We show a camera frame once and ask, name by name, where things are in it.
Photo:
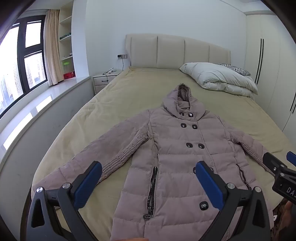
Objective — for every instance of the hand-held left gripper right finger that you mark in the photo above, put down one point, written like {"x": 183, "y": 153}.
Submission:
{"x": 209, "y": 185}

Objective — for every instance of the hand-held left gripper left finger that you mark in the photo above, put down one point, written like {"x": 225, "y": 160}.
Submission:
{"x": 87, "y": 185}

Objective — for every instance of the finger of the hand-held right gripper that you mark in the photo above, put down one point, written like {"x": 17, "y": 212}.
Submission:
{"x": 271, "y": 161}
{"x": 291, "y": 158}

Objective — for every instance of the mauve hooded puffer jacket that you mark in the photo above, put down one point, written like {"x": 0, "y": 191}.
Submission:
{"x": 173, "y": 150}

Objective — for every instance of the person's right hand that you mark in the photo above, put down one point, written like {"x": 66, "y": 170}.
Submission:
{"x": 290, "y": 220}

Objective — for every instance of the white wardrobe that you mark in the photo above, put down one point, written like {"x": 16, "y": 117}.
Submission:
{"x": 277, "y": 69}

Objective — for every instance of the white window ledge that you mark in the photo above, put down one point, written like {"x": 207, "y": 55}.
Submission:
{"x": 46, "y": 102}

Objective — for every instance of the zebra print pillow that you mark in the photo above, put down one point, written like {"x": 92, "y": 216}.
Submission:
{"x": 238, "y": 69}

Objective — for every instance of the white folded duvet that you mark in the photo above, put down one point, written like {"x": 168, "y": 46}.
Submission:
{"x": 217, "y": 77}

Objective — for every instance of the bed with beige sheet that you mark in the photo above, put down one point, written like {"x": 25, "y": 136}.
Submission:
{"x": 129, "y": 92}

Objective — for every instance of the white nightstand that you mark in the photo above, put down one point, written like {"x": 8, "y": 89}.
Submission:
{"x": 101, "y": 81}

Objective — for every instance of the red box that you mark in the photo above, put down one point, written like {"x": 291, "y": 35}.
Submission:
{"x": 68, "y": 76}

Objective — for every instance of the green container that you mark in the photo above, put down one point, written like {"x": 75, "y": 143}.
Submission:
{"x": 67, "y": 63}

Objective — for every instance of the beige curtain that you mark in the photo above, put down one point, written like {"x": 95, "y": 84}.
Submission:
{"x": 52, "y": 51}

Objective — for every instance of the beige padded headboard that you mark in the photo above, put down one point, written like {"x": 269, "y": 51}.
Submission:
{"x": 171, "y": 51}

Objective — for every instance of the black framed window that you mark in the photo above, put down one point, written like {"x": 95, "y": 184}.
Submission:
{"x": 20, "y": 58}

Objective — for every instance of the white built-in shelf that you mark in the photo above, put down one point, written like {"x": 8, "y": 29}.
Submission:
{"x": 66, "y": 27}

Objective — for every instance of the wall power socket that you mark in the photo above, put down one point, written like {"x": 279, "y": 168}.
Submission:
{"x": 122, "y": 56}

